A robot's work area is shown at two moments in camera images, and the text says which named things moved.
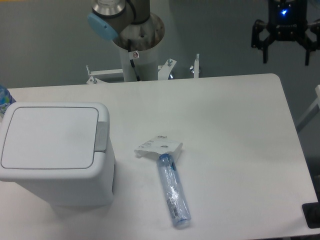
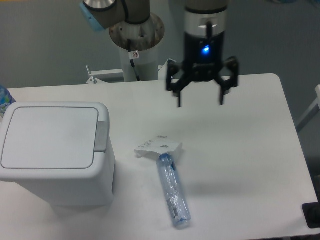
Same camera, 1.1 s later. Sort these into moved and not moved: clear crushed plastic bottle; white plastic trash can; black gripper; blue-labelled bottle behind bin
Moved: black gripper
Not moved: blue-labelled bottle behind bin; clear crushed plastic bottle; white plastic trash can
